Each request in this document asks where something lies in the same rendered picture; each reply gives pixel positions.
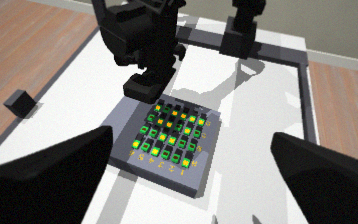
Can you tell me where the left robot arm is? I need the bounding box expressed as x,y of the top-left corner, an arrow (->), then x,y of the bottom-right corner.
99,0 -> 266,70

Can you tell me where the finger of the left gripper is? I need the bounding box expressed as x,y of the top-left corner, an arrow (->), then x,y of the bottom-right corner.
165,67 -> 176,80
158,79 -> 170,99

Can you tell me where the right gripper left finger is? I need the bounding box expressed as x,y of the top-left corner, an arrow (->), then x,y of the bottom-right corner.
0,125 -> 113,224

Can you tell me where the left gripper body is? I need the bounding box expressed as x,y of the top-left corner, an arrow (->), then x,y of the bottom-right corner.
123,38 -> 186,105

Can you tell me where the black metal support frame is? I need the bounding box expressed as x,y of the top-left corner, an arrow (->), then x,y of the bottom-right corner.
91,0 -> 107,26

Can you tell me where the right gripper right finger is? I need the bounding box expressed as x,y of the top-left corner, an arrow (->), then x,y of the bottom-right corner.
270,132 -> 358,224

